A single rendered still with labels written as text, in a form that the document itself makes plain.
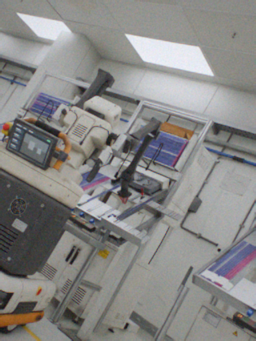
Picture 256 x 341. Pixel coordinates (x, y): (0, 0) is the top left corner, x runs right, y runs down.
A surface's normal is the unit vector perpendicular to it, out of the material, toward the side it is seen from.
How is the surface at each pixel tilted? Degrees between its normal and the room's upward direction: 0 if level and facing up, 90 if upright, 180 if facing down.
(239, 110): 90
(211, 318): 90
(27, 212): 90
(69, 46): 90
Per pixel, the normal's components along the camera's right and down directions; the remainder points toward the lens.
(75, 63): 0.73, 0.33
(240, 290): 0.03, -0.89
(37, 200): -0.20, -0.27
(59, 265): -0.47, -0.40
